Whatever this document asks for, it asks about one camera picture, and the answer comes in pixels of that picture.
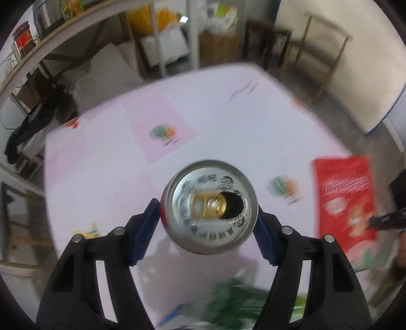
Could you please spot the metal cooker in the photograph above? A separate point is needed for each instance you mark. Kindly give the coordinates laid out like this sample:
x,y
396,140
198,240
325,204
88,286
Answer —
x,y
47,16

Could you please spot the yellow packet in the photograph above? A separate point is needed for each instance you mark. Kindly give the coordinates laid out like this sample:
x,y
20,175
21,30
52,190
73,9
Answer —
x,y
87,233

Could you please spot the wooden frame chair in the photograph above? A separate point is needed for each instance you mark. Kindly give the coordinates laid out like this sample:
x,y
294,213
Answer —
x,y
12,222

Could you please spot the yellow plastic bag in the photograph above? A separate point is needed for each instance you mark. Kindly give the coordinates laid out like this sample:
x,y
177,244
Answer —
x,y
158,19

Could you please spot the grey side table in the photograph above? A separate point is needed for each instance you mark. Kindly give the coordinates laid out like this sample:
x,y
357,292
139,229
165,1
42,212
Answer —
x,y
63,35

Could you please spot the colourful snack packets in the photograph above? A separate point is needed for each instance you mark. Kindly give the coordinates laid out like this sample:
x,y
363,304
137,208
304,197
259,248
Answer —
x,y
74,6

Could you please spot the white foam box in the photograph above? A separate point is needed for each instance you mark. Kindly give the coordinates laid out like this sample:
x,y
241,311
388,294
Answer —
x,y
165,44

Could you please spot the red snack bag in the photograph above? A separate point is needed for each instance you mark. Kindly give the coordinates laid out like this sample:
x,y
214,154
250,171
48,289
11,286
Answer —
x,y
342,181

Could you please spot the light wooden chair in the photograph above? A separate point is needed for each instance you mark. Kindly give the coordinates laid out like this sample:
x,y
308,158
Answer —
x,y
337,54

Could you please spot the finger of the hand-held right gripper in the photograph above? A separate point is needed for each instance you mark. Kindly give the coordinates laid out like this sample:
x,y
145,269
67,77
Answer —
x,y
388,219

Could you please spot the dark wooden chair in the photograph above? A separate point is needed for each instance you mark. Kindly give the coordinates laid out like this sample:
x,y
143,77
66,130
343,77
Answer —
x,y
269,44

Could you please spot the white sack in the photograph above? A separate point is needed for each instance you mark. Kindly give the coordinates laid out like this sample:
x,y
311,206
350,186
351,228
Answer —
x,y
104,73

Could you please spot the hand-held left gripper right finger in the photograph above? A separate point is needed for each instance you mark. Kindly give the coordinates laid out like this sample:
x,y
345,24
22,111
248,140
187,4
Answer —
x,y
265,234

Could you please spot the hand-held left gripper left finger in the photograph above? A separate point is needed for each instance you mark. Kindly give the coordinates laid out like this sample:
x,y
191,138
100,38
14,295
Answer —
x,y
146,231

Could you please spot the green snack packet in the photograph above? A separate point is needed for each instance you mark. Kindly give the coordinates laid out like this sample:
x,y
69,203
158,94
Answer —
x,y
234,298

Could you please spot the black cloth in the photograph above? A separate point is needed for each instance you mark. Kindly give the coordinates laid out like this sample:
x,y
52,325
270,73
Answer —
x,y
25,133

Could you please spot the pink checked tablecloth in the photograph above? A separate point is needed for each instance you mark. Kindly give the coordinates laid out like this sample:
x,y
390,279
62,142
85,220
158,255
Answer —
x,y
111,177

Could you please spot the small cardboard box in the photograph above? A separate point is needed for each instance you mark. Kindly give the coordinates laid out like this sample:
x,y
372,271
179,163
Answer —
x,y
28,93

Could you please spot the large cardboard box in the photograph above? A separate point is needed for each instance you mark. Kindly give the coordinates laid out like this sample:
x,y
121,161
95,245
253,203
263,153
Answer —
x,y
219,47

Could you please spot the silver drink can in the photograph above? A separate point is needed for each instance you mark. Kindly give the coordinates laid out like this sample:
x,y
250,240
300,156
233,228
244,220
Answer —
x,y
206,241

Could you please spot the red-labelled sauce jar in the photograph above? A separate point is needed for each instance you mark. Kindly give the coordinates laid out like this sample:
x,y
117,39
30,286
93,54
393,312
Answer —
x,y
23,39

